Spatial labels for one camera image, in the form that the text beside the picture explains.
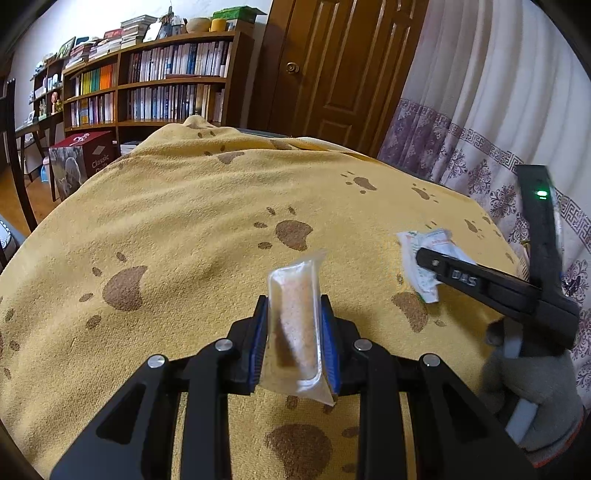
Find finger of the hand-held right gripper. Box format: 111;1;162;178
417;247;452;284

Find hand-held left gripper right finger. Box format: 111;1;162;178
320;295;539;480

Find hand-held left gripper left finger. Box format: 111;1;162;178
50;295;269;480

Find white printed packet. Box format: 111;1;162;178
396;227;465;304

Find clear packet with beige stick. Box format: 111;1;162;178
267;250;338;408

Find person's right hand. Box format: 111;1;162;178
480;318;583;464

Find yellow paw print blanket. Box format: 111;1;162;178
0;115;536;480

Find white purple patterned curtain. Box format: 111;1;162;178
376;0;591;407

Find brown wooden door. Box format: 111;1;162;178
240;0;430;158

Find red cardboard box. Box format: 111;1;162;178
48;131;116;201

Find black and white object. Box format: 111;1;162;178
0;220;26;271

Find wooden bookshelf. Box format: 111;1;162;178
62;30;254;134

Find rows of books in bookshelf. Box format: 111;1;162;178
69;41;232;127

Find dark wooden chair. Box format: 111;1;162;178
0;78;40;234

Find green box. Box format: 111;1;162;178
211;6;269;21

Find small wooden side shelf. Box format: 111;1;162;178
28;60;65;121

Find stacks of books atop bookshelf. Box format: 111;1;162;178
58;15;158;65

